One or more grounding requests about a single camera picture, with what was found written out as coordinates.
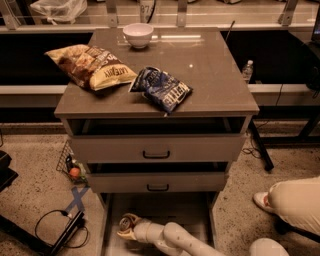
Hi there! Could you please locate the clear plastic bag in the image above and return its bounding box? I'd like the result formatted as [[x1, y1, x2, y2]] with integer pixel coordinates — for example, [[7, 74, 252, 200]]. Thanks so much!
[[30, 0, 87, 24]]

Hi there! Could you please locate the clear water bottle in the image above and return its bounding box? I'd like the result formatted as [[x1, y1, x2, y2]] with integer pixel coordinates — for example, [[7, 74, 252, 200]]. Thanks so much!
[[242, 60, 253, 83]]

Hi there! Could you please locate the top grey drawer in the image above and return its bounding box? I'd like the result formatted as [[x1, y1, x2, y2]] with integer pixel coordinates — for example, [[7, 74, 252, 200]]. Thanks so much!
[[70, 135, 246, 163]]

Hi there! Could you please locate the red coke can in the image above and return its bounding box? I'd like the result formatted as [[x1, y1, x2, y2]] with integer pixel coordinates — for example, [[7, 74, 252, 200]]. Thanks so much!
[[119, 217, 133, 232]]

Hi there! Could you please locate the white red sneaker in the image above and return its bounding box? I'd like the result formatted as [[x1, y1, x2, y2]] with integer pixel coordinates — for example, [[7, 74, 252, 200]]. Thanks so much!
[[253, 192, 275, 214]]

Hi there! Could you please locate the grey drawer cabinet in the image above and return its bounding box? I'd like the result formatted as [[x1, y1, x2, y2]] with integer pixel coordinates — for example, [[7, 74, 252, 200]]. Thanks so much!
[[55, 28, 259, 256]]

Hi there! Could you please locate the middle grey drawer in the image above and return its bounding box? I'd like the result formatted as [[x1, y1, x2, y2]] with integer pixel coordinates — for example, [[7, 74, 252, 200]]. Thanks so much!
[[86, 172, 226, 193]]

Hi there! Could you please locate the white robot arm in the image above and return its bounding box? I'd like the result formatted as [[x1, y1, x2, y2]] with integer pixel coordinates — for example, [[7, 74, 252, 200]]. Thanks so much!
[[117, 213, 290, 256]]

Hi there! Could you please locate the person's beige trouser leg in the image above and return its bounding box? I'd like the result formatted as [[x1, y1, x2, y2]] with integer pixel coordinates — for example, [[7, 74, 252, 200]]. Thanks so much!
[[268, 177, 320, 235]]

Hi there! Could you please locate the open bottom drawer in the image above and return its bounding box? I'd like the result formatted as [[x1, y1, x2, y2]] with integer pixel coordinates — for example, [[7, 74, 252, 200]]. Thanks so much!
[[101, 192, 214, 256]]

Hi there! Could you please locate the yellow brown chip bag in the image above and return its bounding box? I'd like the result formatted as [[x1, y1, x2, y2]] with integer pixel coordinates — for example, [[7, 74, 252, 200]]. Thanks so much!
[[46, 44, 136, 91]]

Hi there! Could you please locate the black object at left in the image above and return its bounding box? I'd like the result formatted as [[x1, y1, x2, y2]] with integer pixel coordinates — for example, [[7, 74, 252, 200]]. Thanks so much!
[[0, 151, 18, 192]]

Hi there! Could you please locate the black floor cable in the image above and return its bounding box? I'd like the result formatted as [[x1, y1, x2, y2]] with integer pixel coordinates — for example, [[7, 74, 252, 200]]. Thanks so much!
[[34, 209, 90, 250]]

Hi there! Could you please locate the white ceramic bowl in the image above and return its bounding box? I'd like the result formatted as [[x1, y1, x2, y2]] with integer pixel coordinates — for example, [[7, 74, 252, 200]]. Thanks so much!
[[123, 23, 154, 49]]

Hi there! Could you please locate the black power strip bar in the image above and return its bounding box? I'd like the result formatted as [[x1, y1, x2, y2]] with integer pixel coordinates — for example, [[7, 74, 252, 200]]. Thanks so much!
[[50, 211, 84, 256]]

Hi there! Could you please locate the grey drawer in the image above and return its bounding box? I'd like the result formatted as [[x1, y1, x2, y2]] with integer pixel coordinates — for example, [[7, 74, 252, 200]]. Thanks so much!
[[86, 172, 226, 193], [70, 135, 246, 163]]

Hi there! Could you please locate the wire basket with items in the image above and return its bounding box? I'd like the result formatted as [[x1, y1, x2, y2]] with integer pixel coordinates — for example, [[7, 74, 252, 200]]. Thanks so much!
[[56, 142, 87, 184]]

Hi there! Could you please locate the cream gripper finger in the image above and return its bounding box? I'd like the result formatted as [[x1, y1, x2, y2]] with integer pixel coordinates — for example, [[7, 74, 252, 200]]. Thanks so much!
[[123, 213, 141, 223], [117, 230, 136, 241]]

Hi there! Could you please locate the blue chip bag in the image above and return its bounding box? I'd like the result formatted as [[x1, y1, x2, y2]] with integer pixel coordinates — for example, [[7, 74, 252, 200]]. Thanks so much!
[[129, 67, 193, 114]]

